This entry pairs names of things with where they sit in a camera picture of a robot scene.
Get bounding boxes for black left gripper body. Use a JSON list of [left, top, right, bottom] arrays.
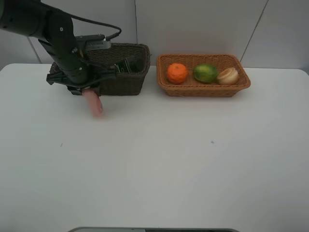
[[46, 47, 116, 89]]

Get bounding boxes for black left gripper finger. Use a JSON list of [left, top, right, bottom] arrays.
[[93, 83, 101, 96], [67, 86, 82, 96]]

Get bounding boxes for pink spray bottle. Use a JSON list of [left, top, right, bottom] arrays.
[[82, 89, 103, 117]]

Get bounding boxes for dark green pump bottle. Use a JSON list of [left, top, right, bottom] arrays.
[[114, 56, 144, 73]]

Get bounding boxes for orange mandarin fruit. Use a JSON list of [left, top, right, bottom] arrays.
[[167, 63, 188, 84]]

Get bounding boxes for green mango fruit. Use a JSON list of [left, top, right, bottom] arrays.
[[193, 63, 218, 84]]

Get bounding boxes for red peach fruit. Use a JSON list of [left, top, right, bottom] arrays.
[[217, 68, 239, 85]]

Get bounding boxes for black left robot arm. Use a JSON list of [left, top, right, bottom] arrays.
[[0, 0, 122, 96]]

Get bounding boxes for dark brown wicker basket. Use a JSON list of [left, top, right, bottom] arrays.
[[49, 43, 151, 96]]

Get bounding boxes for orange wicker basket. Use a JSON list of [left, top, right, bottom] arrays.
[[156, 54, 251, 97]]

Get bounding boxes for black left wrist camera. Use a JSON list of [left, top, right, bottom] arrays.
[[75, 34, 112, 52]]

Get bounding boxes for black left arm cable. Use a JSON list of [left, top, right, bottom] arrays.
[[69, 13, 123, 42]]

